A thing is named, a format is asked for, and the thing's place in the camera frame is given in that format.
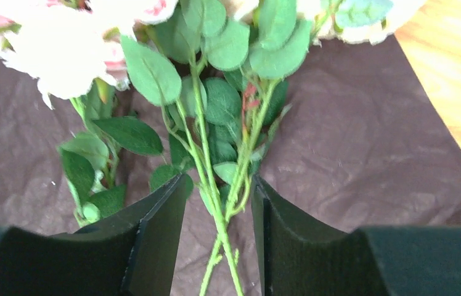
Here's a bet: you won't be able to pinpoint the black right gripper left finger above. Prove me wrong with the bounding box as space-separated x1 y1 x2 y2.
0 174 189 296

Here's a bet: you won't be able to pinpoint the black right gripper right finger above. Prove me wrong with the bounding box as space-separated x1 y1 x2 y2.
251 175 461 295

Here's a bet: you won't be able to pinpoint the dark red wrapping paper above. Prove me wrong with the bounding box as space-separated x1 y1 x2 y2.
0 37 461 295

